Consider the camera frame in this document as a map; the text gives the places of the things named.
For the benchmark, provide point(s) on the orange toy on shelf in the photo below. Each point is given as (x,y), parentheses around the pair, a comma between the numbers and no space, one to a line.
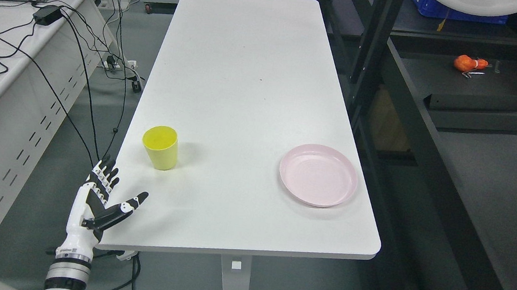
(464,63)

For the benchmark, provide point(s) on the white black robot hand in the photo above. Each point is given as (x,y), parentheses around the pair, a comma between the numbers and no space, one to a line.
(90,216)

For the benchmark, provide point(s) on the yellow plastic cup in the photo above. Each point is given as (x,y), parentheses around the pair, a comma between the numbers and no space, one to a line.
(161,144)

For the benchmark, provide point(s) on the white standing desk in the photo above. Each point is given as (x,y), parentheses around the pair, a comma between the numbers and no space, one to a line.
(242,82)

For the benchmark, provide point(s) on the white power strip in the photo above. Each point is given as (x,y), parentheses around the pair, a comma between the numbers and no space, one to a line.
(114,65)

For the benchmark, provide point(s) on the pink plastic plate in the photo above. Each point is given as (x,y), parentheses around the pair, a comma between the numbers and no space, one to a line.
(318,175)

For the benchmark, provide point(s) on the black metal shelf rack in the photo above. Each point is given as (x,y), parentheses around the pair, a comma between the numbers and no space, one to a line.
(439,145)

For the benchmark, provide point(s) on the black power adapter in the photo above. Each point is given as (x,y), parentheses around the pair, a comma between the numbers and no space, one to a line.
(47,15)

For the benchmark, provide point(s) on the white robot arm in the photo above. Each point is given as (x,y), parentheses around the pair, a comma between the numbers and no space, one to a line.
(67,274)

